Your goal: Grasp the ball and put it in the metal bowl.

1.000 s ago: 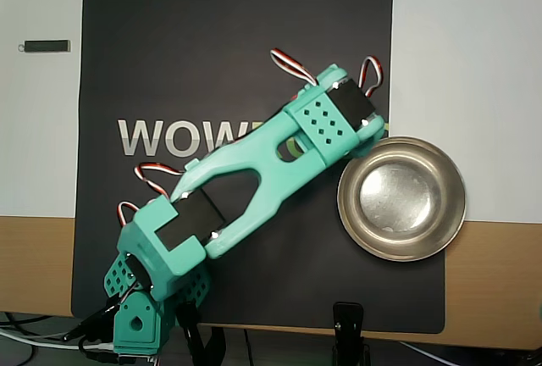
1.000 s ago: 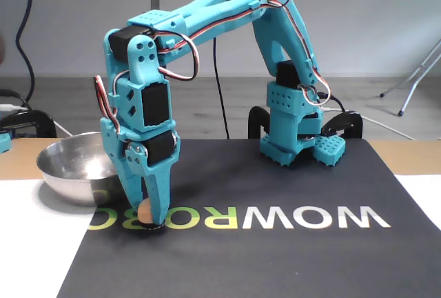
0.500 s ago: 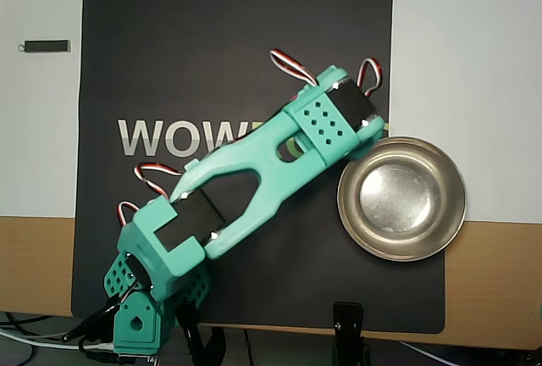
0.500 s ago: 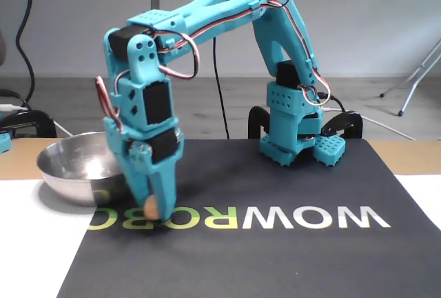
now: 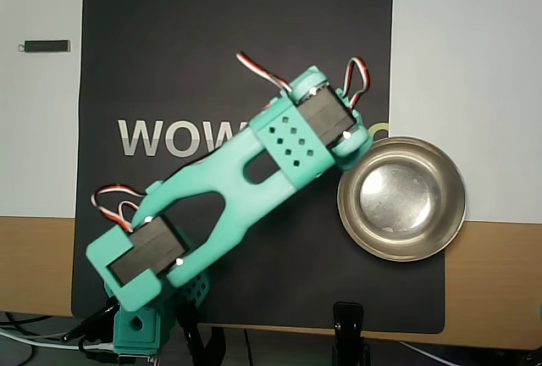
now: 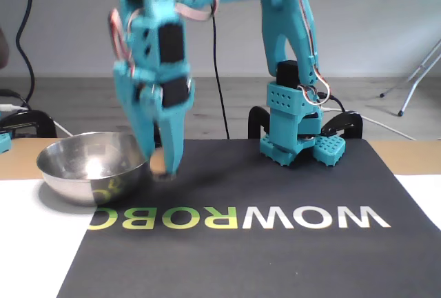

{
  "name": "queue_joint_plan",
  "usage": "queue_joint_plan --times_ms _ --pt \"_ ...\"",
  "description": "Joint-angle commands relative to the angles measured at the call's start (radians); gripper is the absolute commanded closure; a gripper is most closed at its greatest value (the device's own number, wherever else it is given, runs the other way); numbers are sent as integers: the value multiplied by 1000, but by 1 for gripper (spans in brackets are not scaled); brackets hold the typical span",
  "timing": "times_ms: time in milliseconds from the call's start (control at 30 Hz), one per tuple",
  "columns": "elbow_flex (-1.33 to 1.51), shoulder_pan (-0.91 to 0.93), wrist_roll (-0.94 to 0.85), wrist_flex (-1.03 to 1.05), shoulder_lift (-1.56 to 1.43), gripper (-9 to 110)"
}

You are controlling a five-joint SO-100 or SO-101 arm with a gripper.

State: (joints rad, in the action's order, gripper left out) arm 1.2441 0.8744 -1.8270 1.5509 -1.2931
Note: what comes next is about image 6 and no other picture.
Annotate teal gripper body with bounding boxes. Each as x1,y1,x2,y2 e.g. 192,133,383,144
112,61,196,110

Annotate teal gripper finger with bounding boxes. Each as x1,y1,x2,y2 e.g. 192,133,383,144
156,102,191,178
114,83,158,165

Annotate wooden ball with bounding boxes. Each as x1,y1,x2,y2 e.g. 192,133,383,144
150,150,177,182

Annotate metal bowl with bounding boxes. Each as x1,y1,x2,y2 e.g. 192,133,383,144
36,131,152,207

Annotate black table clamp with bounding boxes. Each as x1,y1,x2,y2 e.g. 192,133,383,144
0,110,59,139
247,106,276,139
320,110,364,139

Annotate small teal printed part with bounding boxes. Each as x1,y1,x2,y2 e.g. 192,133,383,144
0,131,13,155

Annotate black WOWROBO printed mat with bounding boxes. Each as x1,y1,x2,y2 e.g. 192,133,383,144
56,138,441,298

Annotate white folding stand legs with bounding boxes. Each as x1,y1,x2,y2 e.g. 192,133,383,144
378,39,441,117

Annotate thin black hanging cable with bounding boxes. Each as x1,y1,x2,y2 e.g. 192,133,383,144
210,14,231,139

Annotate blue cable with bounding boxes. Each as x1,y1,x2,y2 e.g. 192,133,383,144
15,0,38,110

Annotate black power cable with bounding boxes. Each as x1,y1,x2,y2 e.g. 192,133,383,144
316,91,347,112

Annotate white USB cable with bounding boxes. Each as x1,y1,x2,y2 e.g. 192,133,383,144
322,106,416,140

